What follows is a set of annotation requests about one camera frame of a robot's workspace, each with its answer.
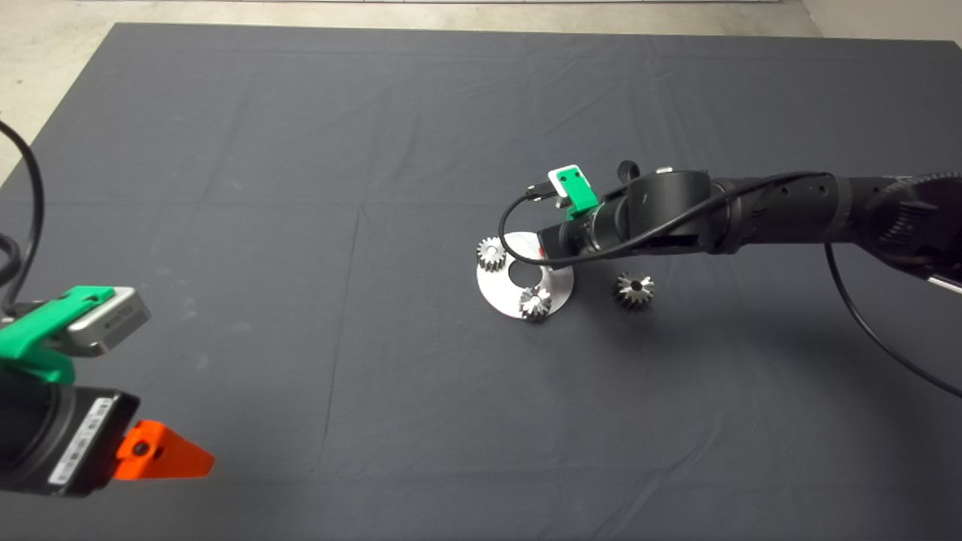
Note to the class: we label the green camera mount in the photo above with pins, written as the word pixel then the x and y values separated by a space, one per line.
pixel 30 334
pixel 580 197

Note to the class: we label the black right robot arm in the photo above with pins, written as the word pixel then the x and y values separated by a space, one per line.
pixel 789 214

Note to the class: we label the right wrist grey camera box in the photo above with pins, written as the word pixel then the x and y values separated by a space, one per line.
pixel 562 198

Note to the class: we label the dark grey table cloth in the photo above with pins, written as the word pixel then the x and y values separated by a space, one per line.
pixel 301 150

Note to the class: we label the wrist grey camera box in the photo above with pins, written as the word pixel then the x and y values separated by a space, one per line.
pixel 562 198
pixel 113 323

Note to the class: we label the right green camera mount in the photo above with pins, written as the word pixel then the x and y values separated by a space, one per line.
pixel 580 197

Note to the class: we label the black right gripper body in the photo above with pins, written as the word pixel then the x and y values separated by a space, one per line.
pixel 579 234

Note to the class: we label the small steel gear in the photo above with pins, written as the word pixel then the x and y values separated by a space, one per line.
pixel 535 303
pixel 491 254

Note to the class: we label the round metal plate with pins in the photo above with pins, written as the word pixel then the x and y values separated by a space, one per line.
pixel 496 293

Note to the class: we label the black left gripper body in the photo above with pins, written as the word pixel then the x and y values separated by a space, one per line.
pixel 30 439

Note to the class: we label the large steel gear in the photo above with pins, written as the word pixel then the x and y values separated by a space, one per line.
pixel 633 290

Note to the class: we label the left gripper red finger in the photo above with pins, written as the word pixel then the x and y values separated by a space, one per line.
pixel 165 457

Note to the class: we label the left wrist grey camera box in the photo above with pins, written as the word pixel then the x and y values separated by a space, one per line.
pixel 113 323

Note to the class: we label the left green camera mount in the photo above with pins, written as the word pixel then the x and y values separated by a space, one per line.
pixel 30 334

